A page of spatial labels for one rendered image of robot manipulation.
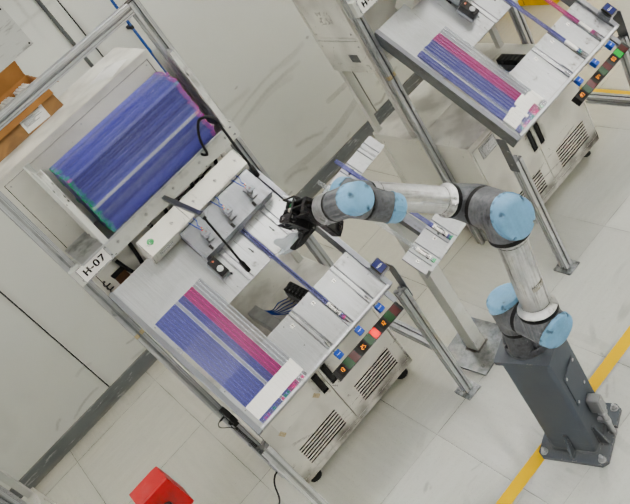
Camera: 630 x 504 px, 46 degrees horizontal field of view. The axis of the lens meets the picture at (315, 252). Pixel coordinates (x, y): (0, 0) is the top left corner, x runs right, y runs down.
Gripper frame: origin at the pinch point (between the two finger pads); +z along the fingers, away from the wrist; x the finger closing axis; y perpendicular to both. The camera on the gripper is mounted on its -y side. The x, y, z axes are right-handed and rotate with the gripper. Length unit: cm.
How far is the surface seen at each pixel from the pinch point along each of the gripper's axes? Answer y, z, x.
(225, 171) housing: -10, 71, -40
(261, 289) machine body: -58, 116, -15
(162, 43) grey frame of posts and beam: 27, 60, -69
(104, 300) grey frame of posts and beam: 13, 95, 13
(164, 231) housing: 4, 79, -13
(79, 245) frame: 27, 94, -3
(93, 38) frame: 48, 60, -60
